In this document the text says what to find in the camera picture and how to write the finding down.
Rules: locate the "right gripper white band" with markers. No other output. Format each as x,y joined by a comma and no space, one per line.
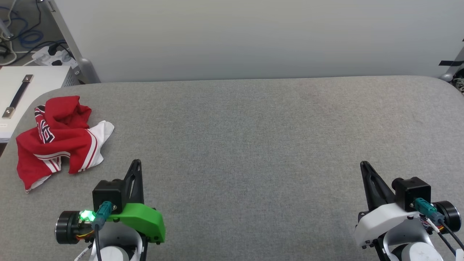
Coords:
380,217

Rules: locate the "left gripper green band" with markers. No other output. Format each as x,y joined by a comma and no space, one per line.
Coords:
145,217

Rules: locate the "red white basketball jersey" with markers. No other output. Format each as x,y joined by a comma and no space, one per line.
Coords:
61,137

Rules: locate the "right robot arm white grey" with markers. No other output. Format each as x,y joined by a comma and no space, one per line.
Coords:
413,253

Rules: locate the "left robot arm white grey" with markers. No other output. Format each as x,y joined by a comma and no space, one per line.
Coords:
116,253

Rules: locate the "white device box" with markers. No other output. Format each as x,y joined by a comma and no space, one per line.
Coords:
40,83

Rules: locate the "black tape strip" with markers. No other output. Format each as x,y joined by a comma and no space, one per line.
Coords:
449,63

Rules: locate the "white power strip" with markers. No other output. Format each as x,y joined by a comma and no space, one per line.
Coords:
45,56

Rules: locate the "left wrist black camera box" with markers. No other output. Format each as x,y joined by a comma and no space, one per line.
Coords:
107,194

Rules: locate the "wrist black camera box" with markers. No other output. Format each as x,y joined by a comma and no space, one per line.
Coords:
413,192
107,194

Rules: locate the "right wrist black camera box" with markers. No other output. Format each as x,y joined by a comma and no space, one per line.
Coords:
413,192

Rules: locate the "grey metal frame leg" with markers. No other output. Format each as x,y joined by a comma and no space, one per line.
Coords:
88,70
447,77

